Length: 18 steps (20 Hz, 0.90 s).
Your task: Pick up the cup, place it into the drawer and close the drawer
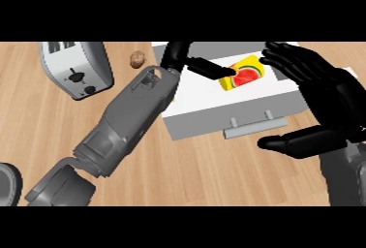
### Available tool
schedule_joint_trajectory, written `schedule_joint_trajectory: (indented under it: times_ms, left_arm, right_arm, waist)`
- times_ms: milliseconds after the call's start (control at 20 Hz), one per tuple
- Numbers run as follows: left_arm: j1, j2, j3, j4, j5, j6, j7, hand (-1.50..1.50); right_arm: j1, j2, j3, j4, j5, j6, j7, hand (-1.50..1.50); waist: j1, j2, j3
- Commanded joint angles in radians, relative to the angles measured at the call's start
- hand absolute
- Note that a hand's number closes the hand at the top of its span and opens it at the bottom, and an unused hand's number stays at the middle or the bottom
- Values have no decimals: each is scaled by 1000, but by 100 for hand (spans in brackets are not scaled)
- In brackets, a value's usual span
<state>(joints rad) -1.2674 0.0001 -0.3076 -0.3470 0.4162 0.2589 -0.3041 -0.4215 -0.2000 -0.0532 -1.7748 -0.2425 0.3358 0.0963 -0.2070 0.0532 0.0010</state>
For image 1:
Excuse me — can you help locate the brown potato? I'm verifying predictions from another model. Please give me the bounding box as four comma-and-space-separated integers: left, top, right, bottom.
129, 49, 147, 69

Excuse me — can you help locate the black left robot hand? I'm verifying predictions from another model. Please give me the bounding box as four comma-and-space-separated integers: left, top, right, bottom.
160, 41, 240, 79

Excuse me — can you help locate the open white drawer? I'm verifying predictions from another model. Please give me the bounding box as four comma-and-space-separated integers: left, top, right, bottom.
151, 41, 312, 119

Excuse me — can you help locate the silver toaster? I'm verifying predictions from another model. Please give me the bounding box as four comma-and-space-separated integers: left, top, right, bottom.
39, 41, 116, 101

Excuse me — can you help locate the dark grey round appliance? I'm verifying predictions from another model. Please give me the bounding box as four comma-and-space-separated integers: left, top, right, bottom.
0, 162, 24, 207

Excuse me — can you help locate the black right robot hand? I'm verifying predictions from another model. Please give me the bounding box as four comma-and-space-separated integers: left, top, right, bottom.
256, 42, 366, 160

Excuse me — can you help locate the grey drawer front with handle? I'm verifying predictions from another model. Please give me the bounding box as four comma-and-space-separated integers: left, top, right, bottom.
163, 91, 312, 141

